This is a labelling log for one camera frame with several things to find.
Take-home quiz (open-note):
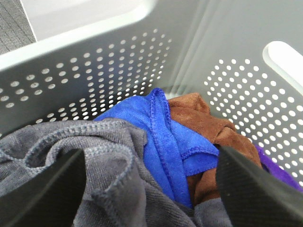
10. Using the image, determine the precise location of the brown towel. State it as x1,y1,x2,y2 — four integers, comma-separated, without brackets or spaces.
168,93,261,206

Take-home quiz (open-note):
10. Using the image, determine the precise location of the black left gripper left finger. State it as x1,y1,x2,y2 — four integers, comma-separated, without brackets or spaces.
0,149,85,227

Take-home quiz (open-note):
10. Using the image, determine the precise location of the dark grey towel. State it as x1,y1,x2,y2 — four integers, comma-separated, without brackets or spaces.
0,118,231,227

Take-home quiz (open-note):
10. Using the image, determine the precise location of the blue towel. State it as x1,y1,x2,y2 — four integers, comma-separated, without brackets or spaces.
96,88,219,207

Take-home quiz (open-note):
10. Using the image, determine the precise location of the purple towel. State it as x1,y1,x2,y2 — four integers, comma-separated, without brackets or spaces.
255,145,303,192

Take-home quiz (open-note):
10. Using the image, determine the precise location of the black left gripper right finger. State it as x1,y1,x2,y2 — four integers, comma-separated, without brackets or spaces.
216,147,303,227

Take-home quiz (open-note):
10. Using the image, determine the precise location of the grey perforated basket orange rim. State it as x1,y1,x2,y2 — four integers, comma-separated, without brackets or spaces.
0,0,303,183

